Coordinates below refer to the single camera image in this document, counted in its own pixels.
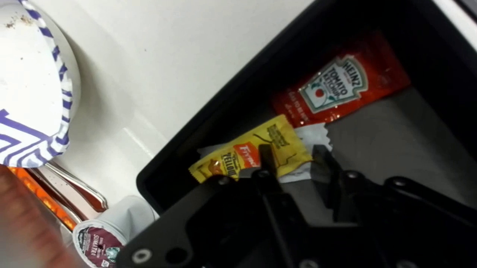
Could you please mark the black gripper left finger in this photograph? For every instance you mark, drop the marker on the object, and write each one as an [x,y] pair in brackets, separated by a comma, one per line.
[267,162]

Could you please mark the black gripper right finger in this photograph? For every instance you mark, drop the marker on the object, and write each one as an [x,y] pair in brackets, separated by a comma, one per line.
[325,174]

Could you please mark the yellow mustard sachet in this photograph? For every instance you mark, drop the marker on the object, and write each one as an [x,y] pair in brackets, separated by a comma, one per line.
[243,151]

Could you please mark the black plastic container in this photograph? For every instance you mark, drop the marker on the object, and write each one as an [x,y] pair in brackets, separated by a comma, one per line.
[424,132]

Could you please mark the white and red sachet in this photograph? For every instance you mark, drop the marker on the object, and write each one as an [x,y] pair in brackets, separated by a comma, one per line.
[311,135]

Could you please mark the red Heinz ketchup sachet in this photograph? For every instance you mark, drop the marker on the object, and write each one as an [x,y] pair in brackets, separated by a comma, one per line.
[363,71]

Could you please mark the coffee pod cup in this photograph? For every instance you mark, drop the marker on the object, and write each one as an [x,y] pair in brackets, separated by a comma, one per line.
[100,239]

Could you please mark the orange clear plastic tray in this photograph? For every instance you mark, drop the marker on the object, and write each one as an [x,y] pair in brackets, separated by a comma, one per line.
[56,201]

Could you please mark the empty blue patterned paper plate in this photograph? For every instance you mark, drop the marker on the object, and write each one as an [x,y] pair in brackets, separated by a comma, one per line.
[39,84]

